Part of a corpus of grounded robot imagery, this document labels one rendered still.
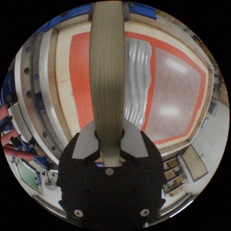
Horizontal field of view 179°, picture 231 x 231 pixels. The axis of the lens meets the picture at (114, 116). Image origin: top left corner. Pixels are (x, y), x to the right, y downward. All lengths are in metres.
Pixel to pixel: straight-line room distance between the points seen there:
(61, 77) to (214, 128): 3.88
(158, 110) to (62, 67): 0.31
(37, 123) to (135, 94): 0.30
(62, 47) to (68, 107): 0.19
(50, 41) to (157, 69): 0.30
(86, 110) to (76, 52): 0.16
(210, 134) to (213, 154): 0.83
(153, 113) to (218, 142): 3.69
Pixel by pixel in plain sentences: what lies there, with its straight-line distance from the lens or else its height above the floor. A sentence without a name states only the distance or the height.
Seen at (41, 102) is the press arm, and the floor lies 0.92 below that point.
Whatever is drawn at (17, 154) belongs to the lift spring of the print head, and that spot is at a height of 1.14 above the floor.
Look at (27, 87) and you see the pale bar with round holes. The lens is 0.25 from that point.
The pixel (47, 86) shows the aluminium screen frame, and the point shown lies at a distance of 0.22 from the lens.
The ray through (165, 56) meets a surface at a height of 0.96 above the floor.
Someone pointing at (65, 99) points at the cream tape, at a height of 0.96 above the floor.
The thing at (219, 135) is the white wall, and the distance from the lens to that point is 3.76.
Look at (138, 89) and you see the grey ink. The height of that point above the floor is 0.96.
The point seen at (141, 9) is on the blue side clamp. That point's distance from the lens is 0.26.
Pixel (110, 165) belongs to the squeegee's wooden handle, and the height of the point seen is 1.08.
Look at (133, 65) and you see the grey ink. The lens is 0.19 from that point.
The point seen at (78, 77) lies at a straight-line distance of 0.20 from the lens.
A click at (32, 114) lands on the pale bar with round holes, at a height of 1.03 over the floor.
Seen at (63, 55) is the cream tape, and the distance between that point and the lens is 0.24.
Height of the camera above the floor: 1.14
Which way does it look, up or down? 61 degrees down
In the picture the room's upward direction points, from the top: 174 degrees clockwise
